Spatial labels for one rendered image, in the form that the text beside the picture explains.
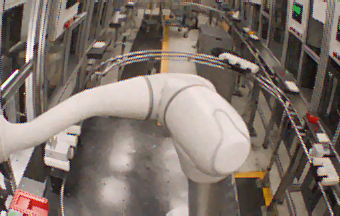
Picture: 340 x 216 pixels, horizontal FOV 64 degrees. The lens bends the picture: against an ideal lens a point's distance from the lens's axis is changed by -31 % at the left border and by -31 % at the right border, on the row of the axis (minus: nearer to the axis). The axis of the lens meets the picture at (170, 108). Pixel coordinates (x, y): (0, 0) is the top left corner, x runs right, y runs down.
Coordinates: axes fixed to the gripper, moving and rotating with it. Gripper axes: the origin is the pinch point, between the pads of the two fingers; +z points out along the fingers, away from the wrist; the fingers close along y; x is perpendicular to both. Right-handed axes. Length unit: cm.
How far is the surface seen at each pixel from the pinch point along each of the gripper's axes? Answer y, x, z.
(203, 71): -399, 110, 99
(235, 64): -237, 115, 28
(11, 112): -72, -30, 10
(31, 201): -19.4, 1.1, 18.6
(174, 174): -94, 62, 44
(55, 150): -62, 3, 20
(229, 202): -70, 91, 44
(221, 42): -399, 129, 52
